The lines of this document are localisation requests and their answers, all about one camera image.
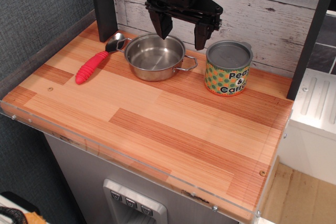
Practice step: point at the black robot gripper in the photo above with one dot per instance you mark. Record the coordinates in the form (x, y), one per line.
(193, 11)

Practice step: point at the red handled metal spoon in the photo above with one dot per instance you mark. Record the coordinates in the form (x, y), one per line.
(86, 71)

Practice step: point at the clear acrylic table edge guard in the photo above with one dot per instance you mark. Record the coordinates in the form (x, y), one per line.
(218, 152)

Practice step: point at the small stainless steel pot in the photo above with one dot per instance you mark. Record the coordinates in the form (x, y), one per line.
(152, 58)

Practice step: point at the peas and carrots can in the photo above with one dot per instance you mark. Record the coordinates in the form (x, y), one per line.
(227, 67)

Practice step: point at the white toy sink unit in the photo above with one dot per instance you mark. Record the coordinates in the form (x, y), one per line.
(308, 143)

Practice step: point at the grey ice dispenser panel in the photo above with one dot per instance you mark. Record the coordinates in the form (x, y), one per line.
(129, 206)

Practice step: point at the black and orange bag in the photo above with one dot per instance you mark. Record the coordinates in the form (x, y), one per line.
(15, 209)

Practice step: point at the black vertical post left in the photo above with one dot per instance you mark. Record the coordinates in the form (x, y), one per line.
(106, 18)

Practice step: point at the black vertical post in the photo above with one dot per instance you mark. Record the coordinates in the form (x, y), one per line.
(106, 18)
(311, 38)

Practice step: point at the black vertical post right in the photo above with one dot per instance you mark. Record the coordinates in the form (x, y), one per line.
(311, 38)

